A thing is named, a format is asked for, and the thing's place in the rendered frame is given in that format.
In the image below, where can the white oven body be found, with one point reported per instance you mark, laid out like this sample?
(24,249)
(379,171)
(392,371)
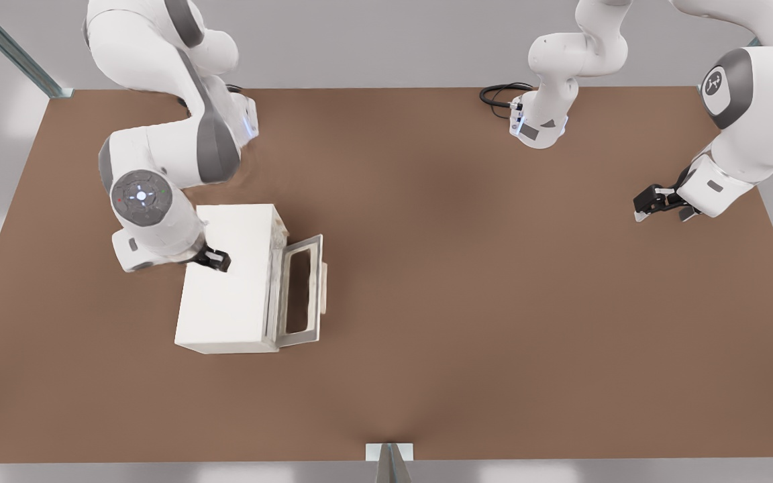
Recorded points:
(229,302)

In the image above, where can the silver frame post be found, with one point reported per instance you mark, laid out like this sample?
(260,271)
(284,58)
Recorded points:
(391,463)
(11,48)

